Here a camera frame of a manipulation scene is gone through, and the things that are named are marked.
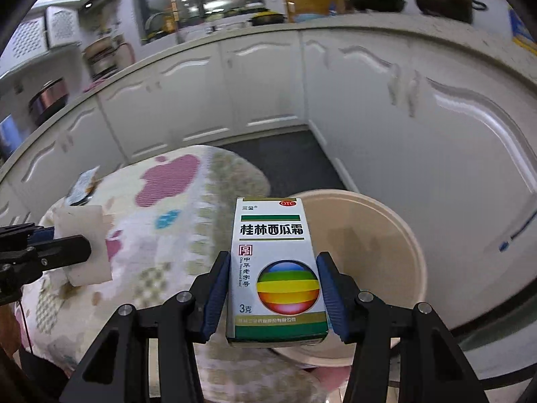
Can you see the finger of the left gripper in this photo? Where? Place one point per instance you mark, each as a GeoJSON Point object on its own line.
{"type": "Point", "coordinates": [26, 233]}
{"type": "Point", "coordinates": [24, 263]}

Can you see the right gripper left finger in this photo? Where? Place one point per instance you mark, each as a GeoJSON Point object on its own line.
{"type": "Point", "coordinates": [147, 355]}

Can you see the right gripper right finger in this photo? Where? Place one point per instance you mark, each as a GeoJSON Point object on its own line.
{"type": "Point", "coordinates": [433, 368]}

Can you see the white sponge block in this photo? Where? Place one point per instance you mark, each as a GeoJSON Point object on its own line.
{"type": "Point", "coordinates": [88, 259]}

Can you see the white printed paper wrapper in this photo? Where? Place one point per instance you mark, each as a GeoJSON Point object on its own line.
{"type": "Point", "coordinates": [80, 193]}

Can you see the white medicine box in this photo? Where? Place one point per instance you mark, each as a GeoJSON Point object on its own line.
{"type": "Point", "coordinates": [274, 297]}

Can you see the beige round trash bin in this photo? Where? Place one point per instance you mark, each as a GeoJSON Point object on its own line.
{"type": "Point", "coordinates": [368, 242]}

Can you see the white kitchen cabinets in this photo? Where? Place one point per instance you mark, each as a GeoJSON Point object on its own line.
{"type": "Point", "coordinates": [434, 118]}

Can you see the pink rice cooker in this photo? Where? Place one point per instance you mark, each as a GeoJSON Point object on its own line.
{"type": "Point", "coordinates": [52, 97]}

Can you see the patchwork quilt table cover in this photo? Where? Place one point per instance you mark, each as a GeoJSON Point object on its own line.
{"type": "Point", "coordinates": [166, 219]}

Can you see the black ribbed floor mat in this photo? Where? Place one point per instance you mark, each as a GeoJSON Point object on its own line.
{"type": "Point", "coordinates": [292, 162]}

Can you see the yellow cooking oil bottle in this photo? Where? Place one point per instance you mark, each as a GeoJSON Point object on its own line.
{"type": "Point", "coordinates": [520, 34]}

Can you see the wooden cutting board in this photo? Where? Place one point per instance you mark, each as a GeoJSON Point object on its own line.
{"type": "Point", "coordinates": [296, 8]}

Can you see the black frying pan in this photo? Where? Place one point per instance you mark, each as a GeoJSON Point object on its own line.
{"type": "Point", "coordinates": [382, 6]}

